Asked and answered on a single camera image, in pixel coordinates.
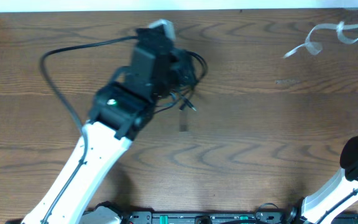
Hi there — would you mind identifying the white usb cable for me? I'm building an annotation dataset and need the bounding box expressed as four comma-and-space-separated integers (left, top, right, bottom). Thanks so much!
283, 21, 358, 59

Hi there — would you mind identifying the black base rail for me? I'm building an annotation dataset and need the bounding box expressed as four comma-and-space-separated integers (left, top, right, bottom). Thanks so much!
82, 202, 358, 224

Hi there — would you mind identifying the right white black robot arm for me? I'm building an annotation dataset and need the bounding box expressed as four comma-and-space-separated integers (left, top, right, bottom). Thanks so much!
293, 136, 358, 223

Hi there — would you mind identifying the black usb cable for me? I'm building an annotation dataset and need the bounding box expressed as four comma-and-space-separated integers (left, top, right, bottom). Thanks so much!
169, 86, 198, 112
154, 50, 208, 114

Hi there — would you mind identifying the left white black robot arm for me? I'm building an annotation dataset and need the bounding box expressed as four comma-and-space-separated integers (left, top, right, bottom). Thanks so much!
22, 47, 208, 223

